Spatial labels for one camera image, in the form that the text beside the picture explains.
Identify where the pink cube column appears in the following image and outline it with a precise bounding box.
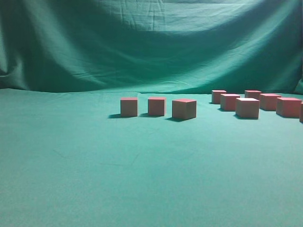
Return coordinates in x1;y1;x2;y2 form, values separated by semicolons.
235;98;260;119
259;93;281;111
244;90;262;100
220;94;241;111
299;102;303;123
212;90;227;104
120;97;138;117
276;97;302;118
148;97;166;116
172;98;197;120

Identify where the green cloth backdrop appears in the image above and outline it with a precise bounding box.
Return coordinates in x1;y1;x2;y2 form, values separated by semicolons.
0;0;303;227

